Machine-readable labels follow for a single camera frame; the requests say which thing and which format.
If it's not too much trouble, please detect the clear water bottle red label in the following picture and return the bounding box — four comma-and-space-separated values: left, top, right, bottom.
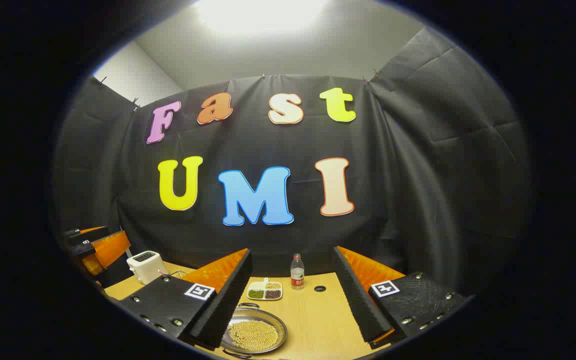
290, 253, 305, 291

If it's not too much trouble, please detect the pile of soybeans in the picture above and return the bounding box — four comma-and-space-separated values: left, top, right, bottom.
227, 320, 279, 351

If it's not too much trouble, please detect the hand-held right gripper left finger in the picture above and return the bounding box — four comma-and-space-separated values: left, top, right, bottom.
117, 248, 254, 350

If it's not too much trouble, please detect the white divided dish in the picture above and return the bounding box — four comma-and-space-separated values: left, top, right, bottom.
246, 277, 284, 301

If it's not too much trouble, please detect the steel pot with black handles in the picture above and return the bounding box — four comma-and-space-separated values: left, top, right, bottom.
220, 302, 289, 359

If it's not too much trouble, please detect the white toaster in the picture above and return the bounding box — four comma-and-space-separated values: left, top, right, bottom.
126, 250, 170, 285

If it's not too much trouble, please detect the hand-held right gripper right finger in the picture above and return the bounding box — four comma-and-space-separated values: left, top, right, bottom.
332, 245, 470, 346

